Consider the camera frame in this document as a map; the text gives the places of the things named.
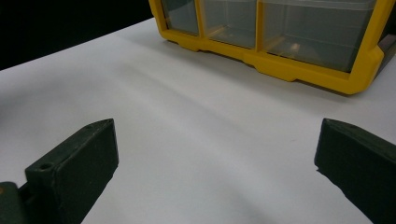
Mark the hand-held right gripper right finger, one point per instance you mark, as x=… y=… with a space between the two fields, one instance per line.
x=361 y=161

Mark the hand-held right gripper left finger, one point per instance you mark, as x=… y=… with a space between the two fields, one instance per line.
x=77 y=168

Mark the yellow black organizer cabinet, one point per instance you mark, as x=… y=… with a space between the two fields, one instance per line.
x=311 y=73

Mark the set of clear drawers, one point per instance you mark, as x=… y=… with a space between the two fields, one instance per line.
x=311 y=34

